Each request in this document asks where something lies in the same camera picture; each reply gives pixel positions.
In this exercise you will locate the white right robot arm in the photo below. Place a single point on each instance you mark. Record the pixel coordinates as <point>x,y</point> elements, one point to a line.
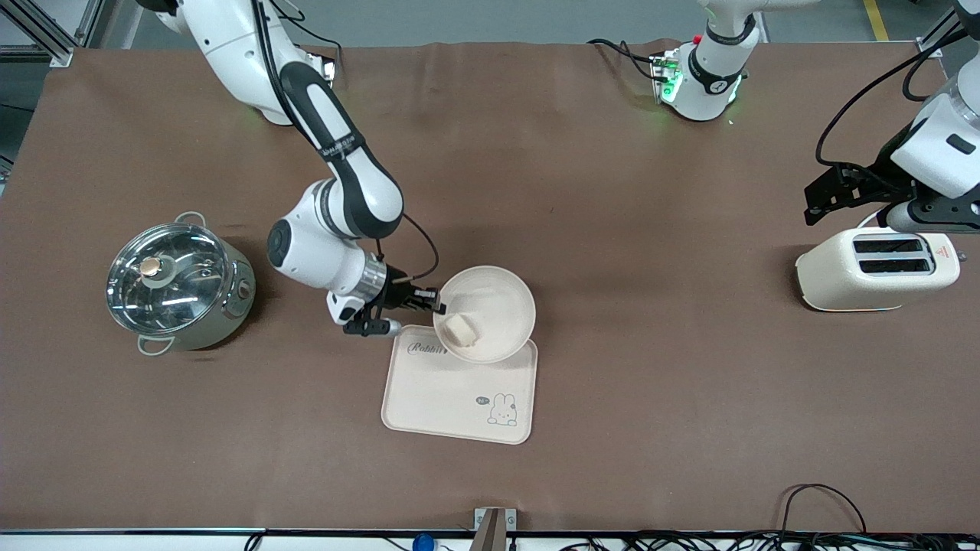
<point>344,153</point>

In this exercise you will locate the brown table cover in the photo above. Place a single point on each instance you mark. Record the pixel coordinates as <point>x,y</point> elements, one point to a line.
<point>612,191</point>

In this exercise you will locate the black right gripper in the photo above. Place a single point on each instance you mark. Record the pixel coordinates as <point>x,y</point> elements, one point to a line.
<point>397,291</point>

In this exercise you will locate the round cream plate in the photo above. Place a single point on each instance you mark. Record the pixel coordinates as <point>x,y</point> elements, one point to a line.
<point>501,306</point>

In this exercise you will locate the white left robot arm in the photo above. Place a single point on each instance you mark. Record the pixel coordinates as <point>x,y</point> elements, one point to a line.
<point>704,76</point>

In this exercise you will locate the copper lid knob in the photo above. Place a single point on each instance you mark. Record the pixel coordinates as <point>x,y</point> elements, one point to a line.
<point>151,267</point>

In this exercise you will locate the blue round knob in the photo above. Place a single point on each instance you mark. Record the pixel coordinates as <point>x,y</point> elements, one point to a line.
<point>423,542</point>

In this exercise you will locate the pale steamed bun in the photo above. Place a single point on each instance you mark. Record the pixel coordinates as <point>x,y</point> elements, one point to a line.
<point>462,329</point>

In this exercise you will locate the glass pot lid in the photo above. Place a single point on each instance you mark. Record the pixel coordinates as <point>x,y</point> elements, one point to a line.
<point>180,295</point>

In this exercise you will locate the cream rabbit print tray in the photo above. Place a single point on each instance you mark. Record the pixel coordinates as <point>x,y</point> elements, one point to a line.
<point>452,394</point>

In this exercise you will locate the grey metal bracket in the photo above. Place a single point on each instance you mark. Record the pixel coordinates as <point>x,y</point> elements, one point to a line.
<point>494,528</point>

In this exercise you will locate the cream two-slot toaster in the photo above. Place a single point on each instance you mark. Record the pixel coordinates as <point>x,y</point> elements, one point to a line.
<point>842,279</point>

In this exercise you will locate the steel pot with glass lid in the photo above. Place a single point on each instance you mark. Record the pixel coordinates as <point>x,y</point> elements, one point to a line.
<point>233,302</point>

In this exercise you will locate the aluminium frame profile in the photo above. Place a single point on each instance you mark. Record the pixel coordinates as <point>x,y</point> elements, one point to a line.
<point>46,42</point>

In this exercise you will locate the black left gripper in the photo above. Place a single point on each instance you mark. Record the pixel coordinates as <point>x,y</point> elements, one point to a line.
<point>877,174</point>

